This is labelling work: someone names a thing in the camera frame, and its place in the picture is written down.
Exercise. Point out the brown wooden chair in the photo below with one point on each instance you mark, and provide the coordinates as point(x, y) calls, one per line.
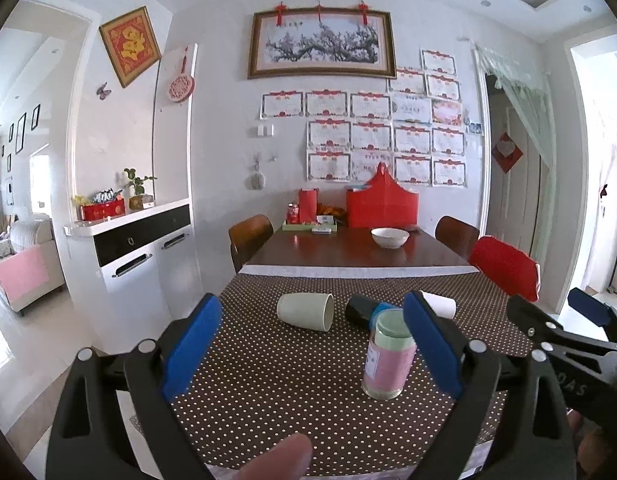
point(247, 237)
point(457, 235)

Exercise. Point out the red covered chair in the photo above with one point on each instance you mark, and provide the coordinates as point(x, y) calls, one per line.
point(507, 267)

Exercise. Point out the white paper cup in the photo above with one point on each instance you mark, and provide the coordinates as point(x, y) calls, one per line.
point(444, 307)

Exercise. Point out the red round hanging ornament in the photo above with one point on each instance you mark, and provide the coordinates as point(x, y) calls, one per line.
point(182, 85)

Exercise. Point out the red cola can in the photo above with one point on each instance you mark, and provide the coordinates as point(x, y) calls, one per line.
point(293, 214)

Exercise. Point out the round hanging wall pendant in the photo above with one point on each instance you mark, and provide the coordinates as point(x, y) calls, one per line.
point(257, 179)

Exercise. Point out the butterfly wall decoration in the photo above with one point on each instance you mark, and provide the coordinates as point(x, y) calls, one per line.
point(103, 92)

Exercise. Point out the clear pink green labelled cup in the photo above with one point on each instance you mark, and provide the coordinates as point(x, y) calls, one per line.
point(390, 355)

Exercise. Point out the white sofa pink cover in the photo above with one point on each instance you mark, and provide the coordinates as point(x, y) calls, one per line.
point(30, 267)

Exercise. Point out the framed plum blossom painting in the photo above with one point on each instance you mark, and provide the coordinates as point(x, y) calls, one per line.
point(322, 41)

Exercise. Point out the white wall light switch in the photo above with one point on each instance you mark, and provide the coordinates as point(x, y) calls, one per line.
point(264, 130)

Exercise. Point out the green tray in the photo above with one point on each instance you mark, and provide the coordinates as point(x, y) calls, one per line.
point(309, 227)

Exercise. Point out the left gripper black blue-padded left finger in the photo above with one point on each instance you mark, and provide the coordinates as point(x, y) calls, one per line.
point(88, 439)

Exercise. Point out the pale green plastic cup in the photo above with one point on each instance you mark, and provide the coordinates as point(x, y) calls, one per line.
point(307, 310)

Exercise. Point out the white black sideboard cabinet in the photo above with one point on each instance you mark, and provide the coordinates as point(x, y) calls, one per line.
point(133, 275)

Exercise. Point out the red gift bag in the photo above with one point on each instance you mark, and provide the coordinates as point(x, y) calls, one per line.
point(382, 203)

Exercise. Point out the red gold diamond picture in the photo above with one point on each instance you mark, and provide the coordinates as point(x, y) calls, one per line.
point(131, 44)

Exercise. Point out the potted green plant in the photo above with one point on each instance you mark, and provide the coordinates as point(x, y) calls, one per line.
point(140, 199)

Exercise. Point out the left hand thumb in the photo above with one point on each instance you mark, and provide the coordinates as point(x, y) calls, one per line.
point(288, 460)

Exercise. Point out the black blue cylindrical bottle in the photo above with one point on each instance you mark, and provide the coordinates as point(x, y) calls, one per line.
point(363, 312)

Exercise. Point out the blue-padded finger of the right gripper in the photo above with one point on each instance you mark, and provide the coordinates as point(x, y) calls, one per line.
point(588, 306)

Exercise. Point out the small red box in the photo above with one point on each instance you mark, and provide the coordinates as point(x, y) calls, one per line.
point(308, 200)

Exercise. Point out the brown wooden chair left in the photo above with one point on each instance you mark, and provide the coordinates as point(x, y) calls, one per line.
point(247, 237)

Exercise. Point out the brown polka dot tablecloth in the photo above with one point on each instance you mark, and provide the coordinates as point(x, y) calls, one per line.
point(264, 379)

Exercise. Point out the white lace door curtain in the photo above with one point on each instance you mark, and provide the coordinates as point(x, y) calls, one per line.
point(527, 89)

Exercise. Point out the white ceramic bowl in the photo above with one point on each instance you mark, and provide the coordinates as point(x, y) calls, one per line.
point(390, 238)

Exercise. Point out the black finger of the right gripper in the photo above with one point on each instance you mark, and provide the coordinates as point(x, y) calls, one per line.
point(540, 328)

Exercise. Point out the brown wooden chair right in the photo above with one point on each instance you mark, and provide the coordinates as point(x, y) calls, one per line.
point(457, 235)

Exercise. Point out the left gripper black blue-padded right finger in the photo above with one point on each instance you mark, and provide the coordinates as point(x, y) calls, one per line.
point(533, 439)

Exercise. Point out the red box on sideboard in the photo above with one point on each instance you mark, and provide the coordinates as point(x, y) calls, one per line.
point(102, 211)

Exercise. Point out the red door diamond decoration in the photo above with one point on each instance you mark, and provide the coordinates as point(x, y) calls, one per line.
point(506, 152)

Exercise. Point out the right hand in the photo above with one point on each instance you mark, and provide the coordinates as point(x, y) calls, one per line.
point(596, 456)

